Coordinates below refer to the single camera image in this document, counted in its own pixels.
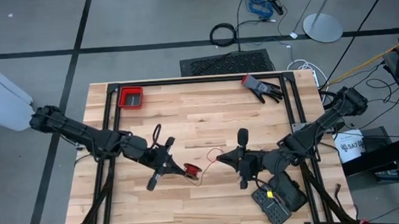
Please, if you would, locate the white power strip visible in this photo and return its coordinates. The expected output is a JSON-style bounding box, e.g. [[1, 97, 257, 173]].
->
[[285, 58, 324, 91]]

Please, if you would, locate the white bin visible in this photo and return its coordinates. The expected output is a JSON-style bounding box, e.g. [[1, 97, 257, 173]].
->
[[0, 45, 39, 133]]

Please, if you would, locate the white floor lamp stand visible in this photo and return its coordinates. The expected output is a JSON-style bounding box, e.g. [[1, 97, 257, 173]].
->
[[299, 0, 390, 45]]

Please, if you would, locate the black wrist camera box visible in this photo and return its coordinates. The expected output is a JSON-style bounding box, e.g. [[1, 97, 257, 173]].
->
[[119, 132, 150, 163], [261, 148, 296, 175]]

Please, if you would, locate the silver frame bracket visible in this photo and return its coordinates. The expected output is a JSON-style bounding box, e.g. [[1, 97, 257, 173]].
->
[[291, 121, 310, 134]]

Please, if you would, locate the coiled blue cable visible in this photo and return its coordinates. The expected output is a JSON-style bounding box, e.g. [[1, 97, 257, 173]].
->
[[247, 0, 275, 19]]

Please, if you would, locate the black plastic cord spool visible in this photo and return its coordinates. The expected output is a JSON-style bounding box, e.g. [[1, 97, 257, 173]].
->
[[182, 161, 204, 182]]

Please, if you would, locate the red plastic bin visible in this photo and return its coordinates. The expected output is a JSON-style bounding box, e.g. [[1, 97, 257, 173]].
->
[[116, 85, 145, 112]]

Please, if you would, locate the yellow floor cable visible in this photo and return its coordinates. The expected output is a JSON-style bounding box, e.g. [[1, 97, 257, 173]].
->
[[321, 34, 399, 86]]

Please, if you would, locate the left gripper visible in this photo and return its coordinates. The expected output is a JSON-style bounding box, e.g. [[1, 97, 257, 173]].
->
[[142, 135, 188, 192]]

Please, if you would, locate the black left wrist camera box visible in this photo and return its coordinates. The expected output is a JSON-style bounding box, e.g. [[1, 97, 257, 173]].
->
[[119, 132, 150, 163]]

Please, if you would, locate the white printed cardboard box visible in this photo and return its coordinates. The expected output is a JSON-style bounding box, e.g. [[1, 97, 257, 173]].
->
[[335, 128, 367, 164]]

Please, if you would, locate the black rubber floor mat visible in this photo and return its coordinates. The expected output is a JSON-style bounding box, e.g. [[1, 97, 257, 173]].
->
[[178, 48, 276, 78]]

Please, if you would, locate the black metal beam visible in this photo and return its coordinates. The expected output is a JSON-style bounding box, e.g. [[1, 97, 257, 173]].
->
[[339, 132, 399, 178]]

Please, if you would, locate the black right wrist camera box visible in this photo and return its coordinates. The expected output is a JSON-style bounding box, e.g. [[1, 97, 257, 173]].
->
[[261, 148, 296, 175]]

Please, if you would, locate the grey screwdriver bit case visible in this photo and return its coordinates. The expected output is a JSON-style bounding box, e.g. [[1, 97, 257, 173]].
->
[[250, 169, 310, 224]]

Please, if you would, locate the red cord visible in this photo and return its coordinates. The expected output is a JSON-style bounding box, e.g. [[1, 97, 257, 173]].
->
[[183, 146, 228, 189]]

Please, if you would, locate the coiled black cable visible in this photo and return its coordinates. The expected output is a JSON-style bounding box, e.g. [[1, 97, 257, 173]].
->
[[208, 21, 239, 49]]

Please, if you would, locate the grey glove with red cuff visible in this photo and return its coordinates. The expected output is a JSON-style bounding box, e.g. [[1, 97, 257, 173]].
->
[[240, 71, 285, 106]]

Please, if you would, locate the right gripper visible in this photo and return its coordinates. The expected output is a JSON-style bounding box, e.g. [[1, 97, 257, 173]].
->
[[214, 126, 272, 191]]

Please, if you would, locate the thin black floor cable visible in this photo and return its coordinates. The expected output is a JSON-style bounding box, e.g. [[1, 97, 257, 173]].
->
[[232, 0, 245, 53]]

